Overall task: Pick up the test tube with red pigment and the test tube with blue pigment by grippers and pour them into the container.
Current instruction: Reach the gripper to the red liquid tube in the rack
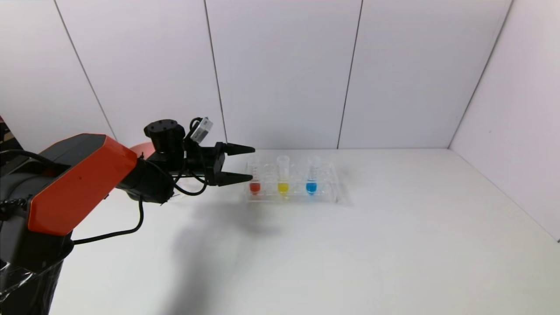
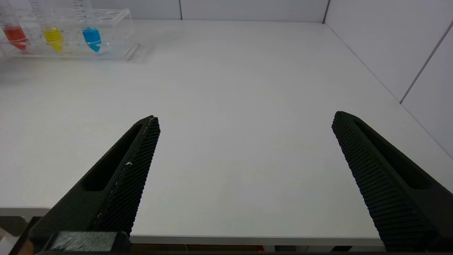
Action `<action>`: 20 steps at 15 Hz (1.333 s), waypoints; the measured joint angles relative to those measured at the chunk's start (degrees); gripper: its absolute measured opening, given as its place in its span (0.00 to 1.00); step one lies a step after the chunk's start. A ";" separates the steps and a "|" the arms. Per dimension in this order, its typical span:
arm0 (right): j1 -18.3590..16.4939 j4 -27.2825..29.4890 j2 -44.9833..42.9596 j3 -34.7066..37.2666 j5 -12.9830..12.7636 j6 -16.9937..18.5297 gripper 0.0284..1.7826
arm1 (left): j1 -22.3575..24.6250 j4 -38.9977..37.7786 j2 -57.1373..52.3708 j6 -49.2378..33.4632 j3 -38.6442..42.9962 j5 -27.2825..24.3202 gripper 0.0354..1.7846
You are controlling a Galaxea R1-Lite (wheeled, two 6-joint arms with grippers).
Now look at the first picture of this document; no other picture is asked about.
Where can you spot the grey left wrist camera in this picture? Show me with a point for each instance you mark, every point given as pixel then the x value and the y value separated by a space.
pixel 202 129

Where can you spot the test tube with blue pigment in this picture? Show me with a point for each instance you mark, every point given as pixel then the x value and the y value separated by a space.
pixel 311 187

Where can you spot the plastic wrapped robot torso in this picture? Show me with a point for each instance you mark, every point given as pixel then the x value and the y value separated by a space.
pixel 22 293

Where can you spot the test tube with yellow pigment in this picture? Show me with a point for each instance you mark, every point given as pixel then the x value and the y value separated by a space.
pixel 283 187

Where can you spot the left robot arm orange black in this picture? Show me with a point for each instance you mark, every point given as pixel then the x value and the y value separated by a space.
pixel 74 183

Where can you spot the pink bowl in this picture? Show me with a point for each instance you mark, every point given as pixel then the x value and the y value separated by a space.
pixel 140 148

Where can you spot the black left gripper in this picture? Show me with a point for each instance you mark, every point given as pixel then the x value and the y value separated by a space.
pixel 217 164

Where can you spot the clear acrylic test tube rack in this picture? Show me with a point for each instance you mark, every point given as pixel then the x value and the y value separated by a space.
pixel 326 192

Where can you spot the test tube with red pigment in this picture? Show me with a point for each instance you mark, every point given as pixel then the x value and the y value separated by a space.
pixel 255 187

